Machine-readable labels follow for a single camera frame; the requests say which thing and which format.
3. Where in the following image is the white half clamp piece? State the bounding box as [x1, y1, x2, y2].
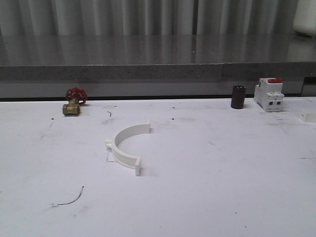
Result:
[301, 111, 316, 123]
[105, 120, 151, 176]

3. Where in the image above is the grey stone counter slab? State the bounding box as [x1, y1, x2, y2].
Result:
[0, 34, 316, 99]

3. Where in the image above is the dark brown cylindrical coupling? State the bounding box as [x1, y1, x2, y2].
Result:
[231, 85, 246, 109]

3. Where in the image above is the brass valve red handwheel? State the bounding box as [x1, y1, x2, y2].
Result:
[62, 87, 88, 116]

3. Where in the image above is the white container on counter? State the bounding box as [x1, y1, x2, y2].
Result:
[293, 0, 316, 37]

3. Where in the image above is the white circuit breaker red switch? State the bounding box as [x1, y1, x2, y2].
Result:
[254, 78, 284, 112]

